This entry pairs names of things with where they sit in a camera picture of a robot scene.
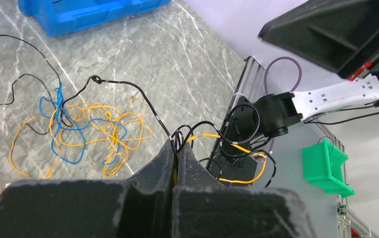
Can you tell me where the green plastic bin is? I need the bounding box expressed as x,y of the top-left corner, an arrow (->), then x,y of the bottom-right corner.
302,139 -> 355,198

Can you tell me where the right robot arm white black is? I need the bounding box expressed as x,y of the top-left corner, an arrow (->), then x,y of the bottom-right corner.
254,0 -> 379,138

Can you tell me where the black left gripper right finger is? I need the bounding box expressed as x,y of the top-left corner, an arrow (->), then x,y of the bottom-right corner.
172,145 -> 316,238

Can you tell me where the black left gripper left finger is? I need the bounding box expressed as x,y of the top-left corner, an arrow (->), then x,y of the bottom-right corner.
0,141 -> 175,238

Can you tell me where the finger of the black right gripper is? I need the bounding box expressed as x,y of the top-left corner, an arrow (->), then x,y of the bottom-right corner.
258,0 -> 379,79

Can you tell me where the blue wire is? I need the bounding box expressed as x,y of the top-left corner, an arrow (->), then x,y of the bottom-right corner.
38,82 -> 128,166

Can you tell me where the blue bin left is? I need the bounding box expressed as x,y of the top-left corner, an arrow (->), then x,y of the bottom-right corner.
18,0 -> 170,37

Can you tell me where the black wire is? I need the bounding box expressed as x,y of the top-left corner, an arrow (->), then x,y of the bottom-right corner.
0,34 -> 277,188

